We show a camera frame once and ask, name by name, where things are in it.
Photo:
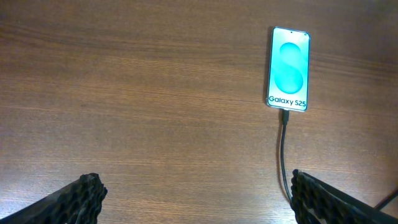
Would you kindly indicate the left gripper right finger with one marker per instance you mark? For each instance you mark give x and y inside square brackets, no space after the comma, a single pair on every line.
[314,201]

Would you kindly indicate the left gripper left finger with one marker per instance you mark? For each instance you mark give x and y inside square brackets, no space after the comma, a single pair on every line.
[79,202]

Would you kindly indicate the blue-screen Galaxy smartphone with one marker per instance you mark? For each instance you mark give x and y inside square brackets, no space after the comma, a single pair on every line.
[289,65]

